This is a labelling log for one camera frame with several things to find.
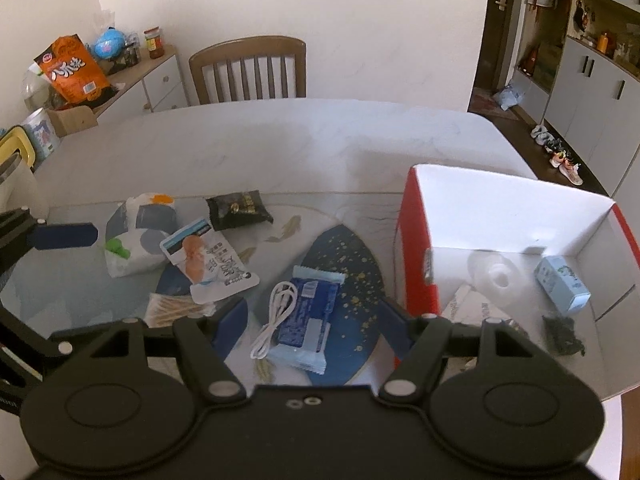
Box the white marble desktop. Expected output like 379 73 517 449
0 97 623 411

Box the dark green seaweed packet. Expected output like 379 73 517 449
542 312 587 357

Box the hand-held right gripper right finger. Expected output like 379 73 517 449
378 297 548 403

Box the silver foil packet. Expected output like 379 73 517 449
440 282 531 341

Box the blue globe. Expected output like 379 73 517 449
94 27 123 58

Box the clear plastic bottle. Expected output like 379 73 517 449
21 62 56 111

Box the orange snack bag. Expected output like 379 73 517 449
34 34 112 106

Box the clear tape roll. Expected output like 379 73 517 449
467 250 523 293

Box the printed tin can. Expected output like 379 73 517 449
21 107 62 163

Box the red cardboard box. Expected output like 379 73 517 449
395 162 640 403

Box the brown cardboard box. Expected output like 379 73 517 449
47 106 99 138

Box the cotton swab pack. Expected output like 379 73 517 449
145 292 218 328

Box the white grey tissue pack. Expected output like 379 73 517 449
104 192 182 278

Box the wooden chair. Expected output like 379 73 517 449
188 36 307 107

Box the dark brown door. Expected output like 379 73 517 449
467 0 528 113

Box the white snack packet orange print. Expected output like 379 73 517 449
160 216 261 304

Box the yellow tissue box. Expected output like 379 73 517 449
0 127 36 171

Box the grey wooden wall cabinet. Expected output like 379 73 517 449
515 0 640 201

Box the pink sneaker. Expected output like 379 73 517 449
550 152 584 186

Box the light blue small box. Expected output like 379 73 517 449
533 255 592 317

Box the light blue bag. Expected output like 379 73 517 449
492 84 526 111

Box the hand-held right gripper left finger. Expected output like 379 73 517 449
75 297 249 403

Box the reddish door mat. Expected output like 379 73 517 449
470 87 521 122

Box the blue packet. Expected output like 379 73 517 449
265 265 347 375

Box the white cable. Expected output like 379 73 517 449
250 281 299 361

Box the white sideboard cabinet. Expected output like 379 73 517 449
92 45 191 123

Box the red sauce jar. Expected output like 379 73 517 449
143 27 165 60

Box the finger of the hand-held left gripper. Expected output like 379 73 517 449
0 207 97 268
0 305 108 376

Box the black snack packet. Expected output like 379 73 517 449
206 190 274 232

